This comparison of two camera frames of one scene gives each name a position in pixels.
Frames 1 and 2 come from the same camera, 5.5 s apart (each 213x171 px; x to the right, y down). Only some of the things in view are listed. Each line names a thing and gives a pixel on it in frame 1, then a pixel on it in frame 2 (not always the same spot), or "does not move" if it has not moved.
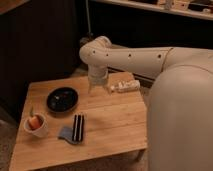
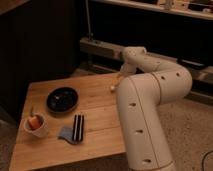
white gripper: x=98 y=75 → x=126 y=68
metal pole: x=89 y=33 does not move
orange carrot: x=34 y=121 does not move
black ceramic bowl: x=61 y=100 does not move
